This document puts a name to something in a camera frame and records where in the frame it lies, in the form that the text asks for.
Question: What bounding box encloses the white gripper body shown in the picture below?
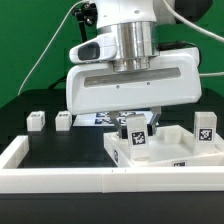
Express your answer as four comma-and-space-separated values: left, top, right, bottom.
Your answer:
65, 46, 203, 116

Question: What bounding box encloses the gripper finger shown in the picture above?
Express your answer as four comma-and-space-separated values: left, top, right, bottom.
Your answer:
109, 111, 128, 139
147, 106, 162, 136

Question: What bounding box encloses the white square table top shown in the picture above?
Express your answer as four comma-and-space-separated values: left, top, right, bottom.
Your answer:
104, 125, 224, 167

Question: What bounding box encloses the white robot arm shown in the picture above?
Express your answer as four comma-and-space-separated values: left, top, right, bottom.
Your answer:
66, 0, 213, 115

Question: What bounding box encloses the white sheet with tags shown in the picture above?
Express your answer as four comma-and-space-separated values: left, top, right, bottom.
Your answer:
73, 111, 152, 127

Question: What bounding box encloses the white U-shaped fence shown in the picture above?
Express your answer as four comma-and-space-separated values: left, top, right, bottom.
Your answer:
0, 135, 224, 194

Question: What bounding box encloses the black cable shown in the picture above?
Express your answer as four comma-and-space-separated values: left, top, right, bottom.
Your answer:
48, 75, 68, 90

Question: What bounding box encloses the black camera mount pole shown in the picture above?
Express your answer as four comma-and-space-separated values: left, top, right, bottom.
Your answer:
71, 3, 98, 42

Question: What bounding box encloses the white cable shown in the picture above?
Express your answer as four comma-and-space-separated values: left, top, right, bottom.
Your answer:
17, 0, 88, 97

